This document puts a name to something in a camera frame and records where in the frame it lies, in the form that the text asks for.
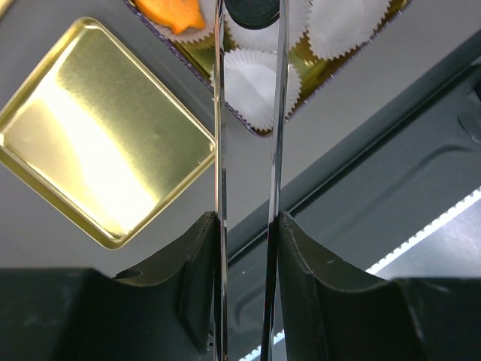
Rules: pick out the gold tin lid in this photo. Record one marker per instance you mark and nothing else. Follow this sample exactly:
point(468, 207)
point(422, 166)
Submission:
point(98, 136)

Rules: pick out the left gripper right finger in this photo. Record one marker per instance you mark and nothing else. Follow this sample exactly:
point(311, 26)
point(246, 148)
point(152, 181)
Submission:
point(357, 312)

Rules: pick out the paper cup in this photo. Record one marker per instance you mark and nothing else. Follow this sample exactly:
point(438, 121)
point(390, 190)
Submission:
point(336, 27)
point(250, 80)
point(190, 35)
point(266, 39)

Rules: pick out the bottom right paper cup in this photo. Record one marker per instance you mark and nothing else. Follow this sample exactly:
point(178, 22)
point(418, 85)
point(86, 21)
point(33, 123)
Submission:
point(336, 27)

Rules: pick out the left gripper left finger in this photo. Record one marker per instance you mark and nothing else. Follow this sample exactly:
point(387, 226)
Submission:
point(158, 309)

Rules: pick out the top left paper cup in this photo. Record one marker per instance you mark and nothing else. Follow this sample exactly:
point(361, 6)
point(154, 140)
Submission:
point(190, 35)

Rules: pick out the fish shaped cookie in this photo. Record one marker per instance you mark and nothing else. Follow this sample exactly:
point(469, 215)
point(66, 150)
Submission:
point(177, 15)

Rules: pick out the black sandwich cookie bottom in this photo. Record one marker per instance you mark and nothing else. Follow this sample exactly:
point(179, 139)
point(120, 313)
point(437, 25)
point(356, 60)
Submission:
point(253, 14)

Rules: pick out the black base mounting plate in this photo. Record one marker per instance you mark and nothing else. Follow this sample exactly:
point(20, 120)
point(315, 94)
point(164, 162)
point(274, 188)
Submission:
point(381, 220)

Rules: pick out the metal tongs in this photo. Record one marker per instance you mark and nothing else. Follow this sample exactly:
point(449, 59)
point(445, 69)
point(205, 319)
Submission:
point(221, 260)

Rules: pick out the center paper cup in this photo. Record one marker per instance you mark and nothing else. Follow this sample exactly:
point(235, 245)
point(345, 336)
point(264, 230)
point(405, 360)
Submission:
point(266, 39)

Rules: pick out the gold cookie tin box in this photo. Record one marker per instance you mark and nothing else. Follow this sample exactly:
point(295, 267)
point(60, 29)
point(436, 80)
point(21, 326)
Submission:
point(198, 57)

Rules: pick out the bottom left paper cup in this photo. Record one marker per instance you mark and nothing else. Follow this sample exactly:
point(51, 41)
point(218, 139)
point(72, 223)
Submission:
point(250, 80)

